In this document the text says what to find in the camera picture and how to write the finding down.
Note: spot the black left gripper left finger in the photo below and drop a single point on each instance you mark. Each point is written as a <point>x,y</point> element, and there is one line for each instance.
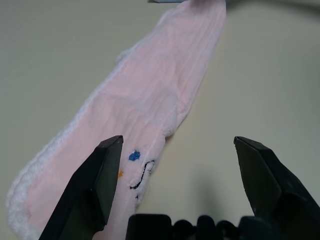
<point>82,195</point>

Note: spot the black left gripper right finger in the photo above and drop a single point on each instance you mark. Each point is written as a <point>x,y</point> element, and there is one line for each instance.
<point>270,180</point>

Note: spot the pink striped towel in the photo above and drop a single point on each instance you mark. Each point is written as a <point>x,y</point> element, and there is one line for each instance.
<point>150,75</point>

